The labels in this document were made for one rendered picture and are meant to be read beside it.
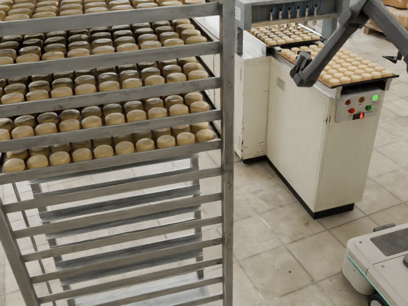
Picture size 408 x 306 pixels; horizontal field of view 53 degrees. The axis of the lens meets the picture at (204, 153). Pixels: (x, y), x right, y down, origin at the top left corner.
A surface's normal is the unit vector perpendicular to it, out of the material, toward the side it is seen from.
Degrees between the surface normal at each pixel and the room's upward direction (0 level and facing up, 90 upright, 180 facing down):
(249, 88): 90
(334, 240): 0
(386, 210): 0
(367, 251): 0
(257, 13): 90
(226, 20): 90
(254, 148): 90
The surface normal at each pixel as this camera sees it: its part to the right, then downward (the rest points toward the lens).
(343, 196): 0.29, 0.50
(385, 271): -0.04, -0.85
